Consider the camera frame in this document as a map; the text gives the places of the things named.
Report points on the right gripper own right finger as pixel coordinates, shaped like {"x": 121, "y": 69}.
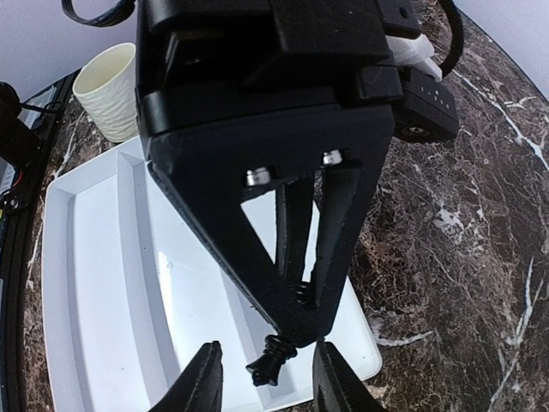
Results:
{"x": 335, "y": 385}

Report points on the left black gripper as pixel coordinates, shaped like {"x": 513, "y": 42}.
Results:
{"x": 202, "y": 61}

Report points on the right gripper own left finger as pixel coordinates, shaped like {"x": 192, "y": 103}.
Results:
{"x": 200, "y": 385}

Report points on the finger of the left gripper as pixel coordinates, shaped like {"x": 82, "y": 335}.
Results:
{"x": 221, "y": 178}
{"x": 293, "y": 216}

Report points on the black queen chess piece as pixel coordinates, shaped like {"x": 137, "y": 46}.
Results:
{"x": 266, "y": 369}

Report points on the white plastic tray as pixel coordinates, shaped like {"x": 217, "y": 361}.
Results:
{"x": 129, "y": 295}

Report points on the cream ceramic mug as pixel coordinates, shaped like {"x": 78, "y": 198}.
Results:
{"x": 105, "y": 88}

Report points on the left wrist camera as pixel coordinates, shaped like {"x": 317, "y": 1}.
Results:
{"x": 426, "y": 112}

